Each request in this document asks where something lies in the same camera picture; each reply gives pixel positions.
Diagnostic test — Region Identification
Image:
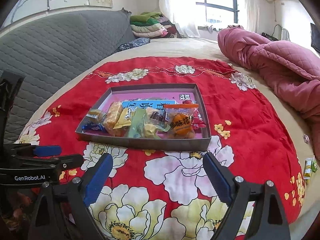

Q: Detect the small gold cake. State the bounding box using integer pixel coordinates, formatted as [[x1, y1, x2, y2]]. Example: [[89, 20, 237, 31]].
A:
[[86, 109, 106, 124]]

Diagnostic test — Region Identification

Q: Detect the red Alpenliebe candy pack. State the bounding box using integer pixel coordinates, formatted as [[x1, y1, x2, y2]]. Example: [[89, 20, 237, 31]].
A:
[[183, 107, 206, 130]]

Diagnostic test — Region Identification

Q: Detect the rice cracker snack pack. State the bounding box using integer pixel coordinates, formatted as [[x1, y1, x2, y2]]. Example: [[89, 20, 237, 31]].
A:
[[103, 101, 123, 137]]

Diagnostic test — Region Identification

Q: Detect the yellow pastry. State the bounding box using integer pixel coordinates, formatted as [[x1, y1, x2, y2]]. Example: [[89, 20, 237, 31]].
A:
[[143, 122, 170, 139]]

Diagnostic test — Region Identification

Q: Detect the orange peanut snack bag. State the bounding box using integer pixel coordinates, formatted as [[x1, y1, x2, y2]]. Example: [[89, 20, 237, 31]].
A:
[[163, 103, 199, 139]]

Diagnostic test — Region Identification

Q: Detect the dark brown candy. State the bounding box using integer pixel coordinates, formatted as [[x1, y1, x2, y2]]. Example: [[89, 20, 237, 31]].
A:
[[149, 109, 165, 126]]

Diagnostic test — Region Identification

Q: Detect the blue biscuit packet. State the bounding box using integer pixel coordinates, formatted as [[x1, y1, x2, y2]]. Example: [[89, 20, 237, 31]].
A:
[[82, 121, 106, 132]]

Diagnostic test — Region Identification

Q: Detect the yellow Alpenliebe candy pack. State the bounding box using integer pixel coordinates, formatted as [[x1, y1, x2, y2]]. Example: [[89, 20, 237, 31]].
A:
[[113, 107, 136, 129]]

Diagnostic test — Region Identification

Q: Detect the red floral cloth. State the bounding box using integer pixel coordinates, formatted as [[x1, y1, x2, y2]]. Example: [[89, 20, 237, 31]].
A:
[[18, 57, 305, 239]]

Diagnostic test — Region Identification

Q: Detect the grey shallow box tray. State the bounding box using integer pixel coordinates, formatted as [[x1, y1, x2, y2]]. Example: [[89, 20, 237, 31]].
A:
[[75, 83, 212, 152]]

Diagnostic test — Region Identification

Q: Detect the small yellow green packet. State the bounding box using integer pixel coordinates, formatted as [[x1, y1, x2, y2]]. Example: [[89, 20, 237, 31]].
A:
[[303, 157, 318, 180]]

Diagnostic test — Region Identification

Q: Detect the pink quilted blanket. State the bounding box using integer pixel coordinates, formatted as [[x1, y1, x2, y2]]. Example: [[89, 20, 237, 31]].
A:
[[217, 27, 319, 158]]

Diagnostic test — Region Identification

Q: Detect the blue patterned cushion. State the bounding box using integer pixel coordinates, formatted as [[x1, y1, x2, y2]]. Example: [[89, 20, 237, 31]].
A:
[[117, 37, 150, 51]]

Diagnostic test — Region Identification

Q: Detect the stack of folded clothes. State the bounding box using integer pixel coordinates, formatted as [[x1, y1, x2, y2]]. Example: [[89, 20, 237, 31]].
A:
[[130, 11, 179, 39]]

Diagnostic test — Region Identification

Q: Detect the dark television screen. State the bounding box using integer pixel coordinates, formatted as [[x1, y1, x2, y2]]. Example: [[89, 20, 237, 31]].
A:
[[310, 23, 320, 54]]

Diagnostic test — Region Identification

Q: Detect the white sheer curtain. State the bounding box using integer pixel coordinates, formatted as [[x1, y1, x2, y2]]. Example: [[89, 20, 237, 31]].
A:
[[159, 0, 204, 38]]

